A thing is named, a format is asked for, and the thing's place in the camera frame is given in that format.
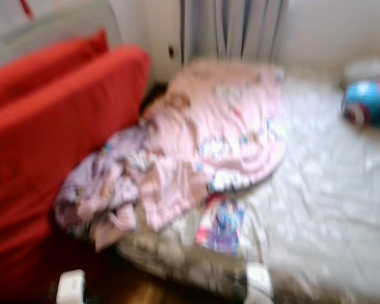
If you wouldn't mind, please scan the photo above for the red white blue bolster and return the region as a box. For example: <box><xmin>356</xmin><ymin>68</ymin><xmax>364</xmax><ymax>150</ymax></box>
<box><xmin>342</xmin><ymin>79</ymin><xmax>380</xmax><ymax>129</ymax></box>

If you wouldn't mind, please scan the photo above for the grey floral pillow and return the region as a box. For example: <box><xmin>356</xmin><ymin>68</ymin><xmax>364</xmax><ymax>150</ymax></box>
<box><xmin>344</xmin><ymin>59</ymin><xmax>380</xmax><ymax>86</ymax></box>

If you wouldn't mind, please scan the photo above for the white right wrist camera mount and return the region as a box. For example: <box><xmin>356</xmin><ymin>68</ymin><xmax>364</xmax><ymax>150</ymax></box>
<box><xmin>246</xmin><ymin>263</ymin><xmax>274</xmax><ymax>304</ymax></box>

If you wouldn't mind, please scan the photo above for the grey curtain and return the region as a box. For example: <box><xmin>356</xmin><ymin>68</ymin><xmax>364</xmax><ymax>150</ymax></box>
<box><xmin>180</xmin><ymin>0</ymin><xmax>289</xmax><ymax>64</ymax></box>

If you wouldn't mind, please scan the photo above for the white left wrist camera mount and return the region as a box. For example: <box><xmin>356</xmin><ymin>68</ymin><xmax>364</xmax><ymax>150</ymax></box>
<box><xmin>57</xmin><ymin>270</ymin><xmax>86</xmax><ymax>304</ymax></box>

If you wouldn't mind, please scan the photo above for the pink cartoon print blanket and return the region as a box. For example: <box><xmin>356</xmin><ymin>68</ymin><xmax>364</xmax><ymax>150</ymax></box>
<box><xmin>54</xmin><ymin>60</ymin><xmax>287</xmax><ymax>251</ymax></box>

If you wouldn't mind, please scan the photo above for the colourful comic book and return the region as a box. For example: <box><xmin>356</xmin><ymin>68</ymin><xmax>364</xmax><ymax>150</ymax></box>
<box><xmin>195</xmin><ymin>195</ymin><xmax>246</xmax><ymax>255</ymax></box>

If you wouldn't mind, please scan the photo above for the red hanging tassel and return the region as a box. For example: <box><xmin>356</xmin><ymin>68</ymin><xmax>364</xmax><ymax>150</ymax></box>
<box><xmin>19</xmin><ymin>0</ymin><xmax>35</xmax><ymax>18</ymax></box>

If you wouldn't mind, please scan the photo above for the grey floral bed sheet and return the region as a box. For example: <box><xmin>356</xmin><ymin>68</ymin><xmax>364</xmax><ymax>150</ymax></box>
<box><xmin>115</xmin><ymin>63</ymin><xmax>380</xmax><ymax>304</ymax></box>

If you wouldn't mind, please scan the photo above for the red folded mattress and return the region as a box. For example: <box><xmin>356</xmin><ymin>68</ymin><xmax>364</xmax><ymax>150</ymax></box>
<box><xmin>0</xmin><ymin>28</ymin><xmax>151</xmax><ymax>301</ymax></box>

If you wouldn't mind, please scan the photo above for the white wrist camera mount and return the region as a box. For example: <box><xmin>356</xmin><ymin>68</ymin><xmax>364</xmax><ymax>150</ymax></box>
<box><xmin>246</xmin><ymin>263</ymin><xmax>274</xmax><ymax>304</ymax></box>
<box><xmin>57</xmin><ymin>270</ymin><xmax>86</xmax><ymax>304</ymax></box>

